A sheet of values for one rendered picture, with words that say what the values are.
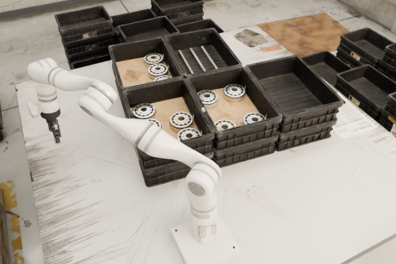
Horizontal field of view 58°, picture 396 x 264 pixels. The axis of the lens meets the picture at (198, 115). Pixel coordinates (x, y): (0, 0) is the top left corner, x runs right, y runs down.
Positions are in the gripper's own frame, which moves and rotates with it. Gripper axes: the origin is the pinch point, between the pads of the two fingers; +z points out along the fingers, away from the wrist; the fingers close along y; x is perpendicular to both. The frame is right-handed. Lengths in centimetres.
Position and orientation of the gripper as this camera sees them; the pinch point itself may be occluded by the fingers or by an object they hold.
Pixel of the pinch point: (54, 135)
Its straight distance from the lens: 161.4
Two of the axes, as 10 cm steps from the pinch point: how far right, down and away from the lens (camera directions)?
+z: -0.9, 8.1, 5.8
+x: -8.4, 2.5, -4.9
